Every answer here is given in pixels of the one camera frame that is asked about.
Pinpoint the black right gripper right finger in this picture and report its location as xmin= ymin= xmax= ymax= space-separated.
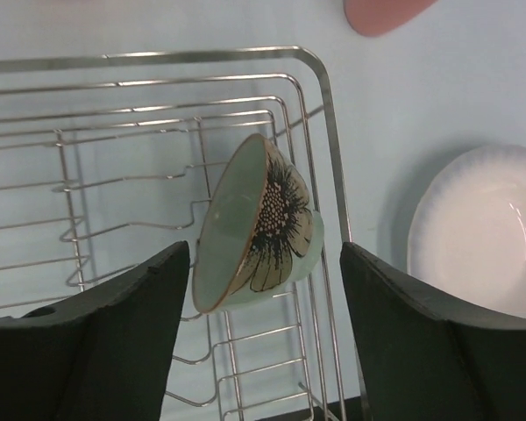
xmin=340 ymin=242 xmax=526 ymax=420

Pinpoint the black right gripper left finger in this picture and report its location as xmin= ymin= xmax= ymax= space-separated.
xmin=0 ymin=241 xmax=189 ymax=420

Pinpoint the white fluted plate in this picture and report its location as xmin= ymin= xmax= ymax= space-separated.
xmin=407 ymin=145 xmax=526 ymax=318

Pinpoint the green floral ceramic bowl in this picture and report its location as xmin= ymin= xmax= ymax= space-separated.
xmin=192 ymin=133 xmax=324 ymax=314

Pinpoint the pink plastic cup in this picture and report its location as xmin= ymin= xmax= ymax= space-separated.
xmin=343 ymin=0 xmax=437 ymax=38

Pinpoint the metal wire dish rack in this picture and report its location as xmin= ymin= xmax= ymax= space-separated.
xmin=0 ymin=46 xmax=367 ymax=420

